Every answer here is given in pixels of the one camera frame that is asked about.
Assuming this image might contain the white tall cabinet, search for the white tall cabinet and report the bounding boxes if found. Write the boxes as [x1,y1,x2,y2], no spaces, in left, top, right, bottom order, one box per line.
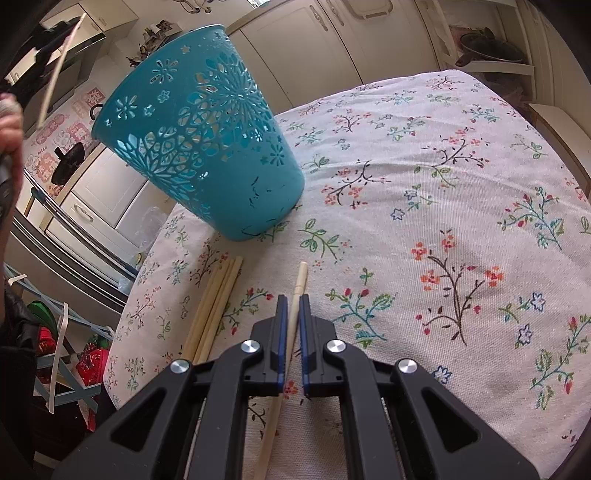
[519,0,591,109]

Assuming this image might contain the cream chopstick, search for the cream chopstick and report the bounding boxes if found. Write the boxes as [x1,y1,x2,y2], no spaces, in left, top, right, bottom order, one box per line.
[253,261,309,480]

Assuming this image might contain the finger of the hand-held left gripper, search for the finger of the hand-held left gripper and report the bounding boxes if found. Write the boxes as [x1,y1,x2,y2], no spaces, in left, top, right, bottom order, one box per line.
[2,23,64,95]

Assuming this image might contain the person's left hand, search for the person's left hand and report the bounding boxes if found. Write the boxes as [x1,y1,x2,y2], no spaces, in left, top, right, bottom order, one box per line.
[0,92,24,158]

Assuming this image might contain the floral tablecloth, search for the floral tablecloth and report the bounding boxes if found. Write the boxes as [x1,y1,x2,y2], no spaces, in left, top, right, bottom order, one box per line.
[102,69,591,480]

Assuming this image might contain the stainless steel appliance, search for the stainless steel appliance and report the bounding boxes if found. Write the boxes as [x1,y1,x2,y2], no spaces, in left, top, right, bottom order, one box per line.
[9,203,138,315]

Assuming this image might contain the teal perforated plastic basket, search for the teal perforated plastic basket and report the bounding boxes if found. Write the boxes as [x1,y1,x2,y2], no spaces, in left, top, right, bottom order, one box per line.
[91,24,305,242]

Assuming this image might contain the white base cabinets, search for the white base cabinets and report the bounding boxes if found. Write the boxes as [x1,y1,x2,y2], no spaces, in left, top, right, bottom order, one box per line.
[28,137,175,254]

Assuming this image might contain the white hanging tray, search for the white hanging tray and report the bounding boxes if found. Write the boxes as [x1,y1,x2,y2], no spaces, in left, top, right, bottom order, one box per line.
[345,0,395,20]

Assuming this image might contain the blue folding rack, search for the blue folding rack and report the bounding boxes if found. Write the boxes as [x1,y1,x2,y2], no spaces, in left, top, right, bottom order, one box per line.
[4,271,117,416]

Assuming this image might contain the range hood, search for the range hood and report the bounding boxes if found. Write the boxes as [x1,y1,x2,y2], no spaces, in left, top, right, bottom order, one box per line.
[18,31,108,125]

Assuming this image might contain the white shelf rack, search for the white shelf rack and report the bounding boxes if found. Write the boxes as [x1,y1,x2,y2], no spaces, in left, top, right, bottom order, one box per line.
[416,0,539,100]

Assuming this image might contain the wooden bench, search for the wooden bench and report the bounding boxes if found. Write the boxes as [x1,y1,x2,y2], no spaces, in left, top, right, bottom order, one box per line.
[526,102,591,185]

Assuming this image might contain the pink wall stickers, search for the pink wall stickers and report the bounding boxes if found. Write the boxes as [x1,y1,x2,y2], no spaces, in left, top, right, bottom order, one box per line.
[23,85,108,197]

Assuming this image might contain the red cloth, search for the red cloth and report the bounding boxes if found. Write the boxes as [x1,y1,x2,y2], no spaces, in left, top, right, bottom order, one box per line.
[76,335,112,386]

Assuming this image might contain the clear plastic bag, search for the clear plastic bag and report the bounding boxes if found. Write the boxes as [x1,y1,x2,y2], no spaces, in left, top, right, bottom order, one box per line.
[136,207,169,252]

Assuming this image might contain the person's black jacket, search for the person's black jacket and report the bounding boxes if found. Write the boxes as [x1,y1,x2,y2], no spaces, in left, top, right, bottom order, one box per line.
[0,263,41,468]

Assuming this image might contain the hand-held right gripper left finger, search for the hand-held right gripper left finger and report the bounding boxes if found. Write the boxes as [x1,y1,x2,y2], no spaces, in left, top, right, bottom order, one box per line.
[51,294,289,480]

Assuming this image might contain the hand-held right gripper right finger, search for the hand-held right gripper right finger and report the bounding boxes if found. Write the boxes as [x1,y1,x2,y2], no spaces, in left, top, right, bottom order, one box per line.
[299,294,540,480]

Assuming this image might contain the dark frying pan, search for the dark frying pan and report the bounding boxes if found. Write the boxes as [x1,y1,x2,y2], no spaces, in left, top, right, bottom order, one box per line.
[455,31,526,68]

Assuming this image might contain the black wok with lid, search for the black wok with lid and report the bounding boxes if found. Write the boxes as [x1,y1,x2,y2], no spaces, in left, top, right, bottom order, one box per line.
[50,142,87,186]

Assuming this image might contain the white wall cabinets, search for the white wall cabinets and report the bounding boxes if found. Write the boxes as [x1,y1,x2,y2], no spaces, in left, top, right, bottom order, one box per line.
[228,0,444,114]

